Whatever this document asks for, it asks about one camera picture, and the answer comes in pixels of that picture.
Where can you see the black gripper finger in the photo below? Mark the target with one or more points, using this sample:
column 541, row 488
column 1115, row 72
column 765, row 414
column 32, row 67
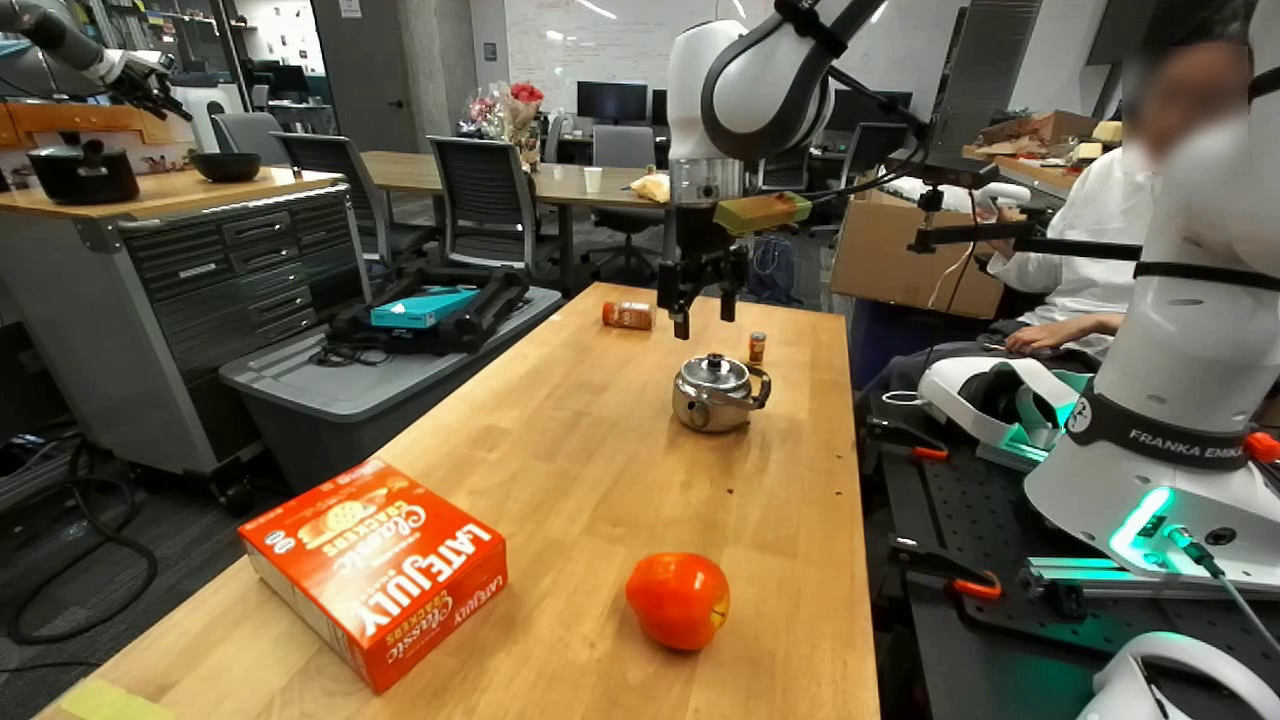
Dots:
column 676, row 304
column 733, row 292

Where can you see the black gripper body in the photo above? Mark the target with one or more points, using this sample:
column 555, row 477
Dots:
column 704, row 247

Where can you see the grey background robot arm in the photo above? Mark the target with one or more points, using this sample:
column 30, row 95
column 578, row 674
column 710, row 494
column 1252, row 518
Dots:
column 65, row 43

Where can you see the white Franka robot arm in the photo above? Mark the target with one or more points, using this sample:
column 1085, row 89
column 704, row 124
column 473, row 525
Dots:
column 1192, row 344

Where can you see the small brown block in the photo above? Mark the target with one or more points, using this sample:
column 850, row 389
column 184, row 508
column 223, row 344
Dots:
column 627, row 318

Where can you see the black background monitor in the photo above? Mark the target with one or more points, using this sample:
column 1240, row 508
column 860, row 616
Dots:
column 612, row 103

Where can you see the cardboard box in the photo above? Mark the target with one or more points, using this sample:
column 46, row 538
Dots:
column 912, row 260

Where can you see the grey office chair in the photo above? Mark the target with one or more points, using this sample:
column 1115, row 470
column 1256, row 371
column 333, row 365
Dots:
column 481, row 202
column 329, row 164

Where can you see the flower bouquet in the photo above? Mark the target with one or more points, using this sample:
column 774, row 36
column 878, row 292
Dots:
column 515, row 107

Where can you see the teal case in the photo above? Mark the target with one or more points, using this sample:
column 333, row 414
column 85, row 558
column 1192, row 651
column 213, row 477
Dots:
column 425, row 311

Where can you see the orange tomato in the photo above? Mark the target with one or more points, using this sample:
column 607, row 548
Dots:
column 676, row 600

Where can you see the grey plastic tote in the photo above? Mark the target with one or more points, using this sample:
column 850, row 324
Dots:
column 387, row 393

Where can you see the wooden background desk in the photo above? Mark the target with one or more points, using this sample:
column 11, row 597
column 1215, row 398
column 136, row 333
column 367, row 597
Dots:
column 401, row 171

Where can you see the person in white shirt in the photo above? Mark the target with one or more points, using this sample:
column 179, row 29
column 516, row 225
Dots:
column 1081, row 254

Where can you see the orange cracker box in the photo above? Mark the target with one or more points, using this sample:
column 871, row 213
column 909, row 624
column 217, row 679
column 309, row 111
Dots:
column 372, row 564

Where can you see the black optical breadboard table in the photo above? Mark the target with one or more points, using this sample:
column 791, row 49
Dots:
column 961, row 642

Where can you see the black bowl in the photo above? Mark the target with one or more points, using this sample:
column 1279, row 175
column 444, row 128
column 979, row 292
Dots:
column 226, row 164

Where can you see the grey drawer cabinet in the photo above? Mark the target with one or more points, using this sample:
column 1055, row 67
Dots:
column 162, row 304

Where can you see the white curved headset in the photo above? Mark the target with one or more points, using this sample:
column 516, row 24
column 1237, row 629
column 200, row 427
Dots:
column 1160, row 667

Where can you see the black pot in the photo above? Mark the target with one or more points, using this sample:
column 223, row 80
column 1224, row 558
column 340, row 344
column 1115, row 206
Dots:
column 85, row 171

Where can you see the yellow green pad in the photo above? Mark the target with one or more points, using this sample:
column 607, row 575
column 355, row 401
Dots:
column 115, row 702

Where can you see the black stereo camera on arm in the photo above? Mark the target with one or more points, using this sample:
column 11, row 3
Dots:
column 1014, row 240

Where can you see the aluminium rail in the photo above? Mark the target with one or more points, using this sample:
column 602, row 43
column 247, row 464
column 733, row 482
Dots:
column 1066, row 570

